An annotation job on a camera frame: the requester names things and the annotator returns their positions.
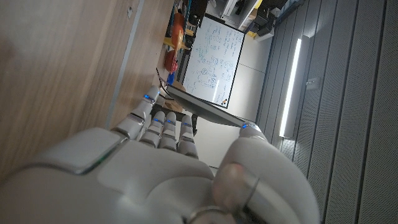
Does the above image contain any orange wooden toy airplane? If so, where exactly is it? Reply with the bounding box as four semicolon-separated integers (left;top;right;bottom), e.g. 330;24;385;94
164;12;192;60

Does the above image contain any long ceiling light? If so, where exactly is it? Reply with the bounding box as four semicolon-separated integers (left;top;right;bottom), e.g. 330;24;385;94
279;34;310;139

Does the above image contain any red bowl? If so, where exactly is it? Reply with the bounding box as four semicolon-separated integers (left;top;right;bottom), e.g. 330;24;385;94
164;49;179;74

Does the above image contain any whiteboard with writing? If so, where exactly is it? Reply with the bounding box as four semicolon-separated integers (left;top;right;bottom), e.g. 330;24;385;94
182;15;246;109

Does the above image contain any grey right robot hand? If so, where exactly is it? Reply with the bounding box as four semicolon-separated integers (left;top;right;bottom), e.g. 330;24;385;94
0;85;321;224

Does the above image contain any black computer monitor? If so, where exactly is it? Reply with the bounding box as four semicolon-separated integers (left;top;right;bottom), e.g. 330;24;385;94
166;84;249;128

